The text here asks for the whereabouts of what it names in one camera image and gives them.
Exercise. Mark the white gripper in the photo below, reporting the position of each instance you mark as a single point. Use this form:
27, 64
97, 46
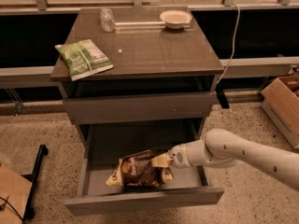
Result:
178, 158

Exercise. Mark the cardboard box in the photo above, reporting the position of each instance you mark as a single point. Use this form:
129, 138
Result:
14, 192
281, 104

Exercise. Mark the white bowl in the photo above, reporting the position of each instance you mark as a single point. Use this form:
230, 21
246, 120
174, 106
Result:
175, 19

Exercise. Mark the cardboard box left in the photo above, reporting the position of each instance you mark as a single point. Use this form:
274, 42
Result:
14, 192

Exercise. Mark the grey drawer cabinet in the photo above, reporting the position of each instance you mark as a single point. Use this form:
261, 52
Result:
148, 58

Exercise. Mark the open grey middle drawer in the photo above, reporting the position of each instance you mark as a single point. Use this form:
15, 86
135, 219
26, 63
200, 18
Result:
106, 143

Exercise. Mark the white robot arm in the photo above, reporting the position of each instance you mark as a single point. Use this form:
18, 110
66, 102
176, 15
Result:
220, 148

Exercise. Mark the cardboard box right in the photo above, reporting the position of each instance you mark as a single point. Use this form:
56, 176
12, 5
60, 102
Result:
281, 104

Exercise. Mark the brown chip bag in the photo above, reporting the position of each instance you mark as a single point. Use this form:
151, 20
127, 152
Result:
136, 170

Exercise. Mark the closed grey upper drawer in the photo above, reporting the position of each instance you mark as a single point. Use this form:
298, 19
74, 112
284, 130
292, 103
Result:
116, 109

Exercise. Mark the green chip bag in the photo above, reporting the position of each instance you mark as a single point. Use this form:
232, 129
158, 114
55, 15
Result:
84, 59

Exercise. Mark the black metal stand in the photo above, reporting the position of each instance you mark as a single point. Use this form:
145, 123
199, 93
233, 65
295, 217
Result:
29, 212

